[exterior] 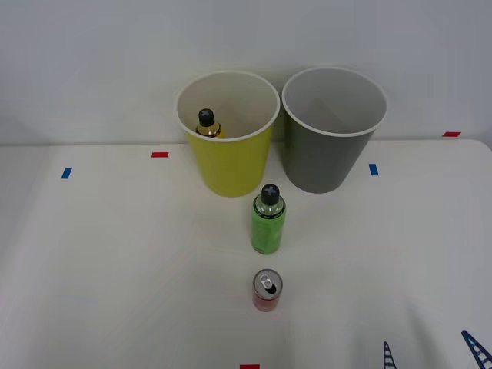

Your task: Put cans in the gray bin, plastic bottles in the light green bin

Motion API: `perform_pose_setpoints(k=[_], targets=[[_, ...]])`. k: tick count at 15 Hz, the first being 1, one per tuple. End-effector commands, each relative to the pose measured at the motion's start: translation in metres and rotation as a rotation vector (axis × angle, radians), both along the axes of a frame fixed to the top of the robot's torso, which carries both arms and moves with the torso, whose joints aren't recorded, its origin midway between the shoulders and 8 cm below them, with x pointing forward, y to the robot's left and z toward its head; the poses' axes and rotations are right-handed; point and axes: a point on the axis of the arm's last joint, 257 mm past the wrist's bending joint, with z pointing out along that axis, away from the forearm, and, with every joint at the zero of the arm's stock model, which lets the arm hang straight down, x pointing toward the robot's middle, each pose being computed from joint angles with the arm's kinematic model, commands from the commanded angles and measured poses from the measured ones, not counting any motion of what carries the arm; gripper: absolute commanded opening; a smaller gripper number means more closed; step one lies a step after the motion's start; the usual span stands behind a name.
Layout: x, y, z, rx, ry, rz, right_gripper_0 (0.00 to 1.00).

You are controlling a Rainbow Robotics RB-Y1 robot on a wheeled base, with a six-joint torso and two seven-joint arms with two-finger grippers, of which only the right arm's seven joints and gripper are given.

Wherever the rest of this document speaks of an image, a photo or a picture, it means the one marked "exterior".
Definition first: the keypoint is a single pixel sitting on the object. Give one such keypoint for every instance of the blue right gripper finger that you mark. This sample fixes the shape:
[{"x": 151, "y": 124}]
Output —
[
  {"x": 389, "y": 357},
  {"x": 478, "y": 350}
]

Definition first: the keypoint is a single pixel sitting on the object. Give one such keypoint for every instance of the red drink can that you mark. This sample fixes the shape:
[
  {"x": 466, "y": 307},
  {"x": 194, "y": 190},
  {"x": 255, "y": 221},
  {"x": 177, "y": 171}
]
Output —
[{"x": 265, "y": 298}]

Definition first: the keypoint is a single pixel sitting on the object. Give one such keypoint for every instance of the green-label bottle with black cap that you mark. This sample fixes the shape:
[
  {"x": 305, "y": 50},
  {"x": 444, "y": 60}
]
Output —
[{"x": 268, "y": 230}]

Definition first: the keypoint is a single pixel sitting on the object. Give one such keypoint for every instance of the grey plastic waste bin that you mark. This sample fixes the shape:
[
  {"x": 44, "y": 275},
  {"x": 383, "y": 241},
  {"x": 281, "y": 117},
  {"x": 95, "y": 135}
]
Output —
[{"x": 326, "y": 161}]

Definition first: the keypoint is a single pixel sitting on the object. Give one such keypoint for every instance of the yellow-green plastic waste bin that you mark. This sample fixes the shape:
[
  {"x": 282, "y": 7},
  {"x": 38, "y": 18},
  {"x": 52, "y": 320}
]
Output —
[{"x": 230, "y": 165}]

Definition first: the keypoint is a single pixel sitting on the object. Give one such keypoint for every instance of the amber bottle with black cap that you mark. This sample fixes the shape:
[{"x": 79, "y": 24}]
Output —
[{"x": 207, "y": 125}]

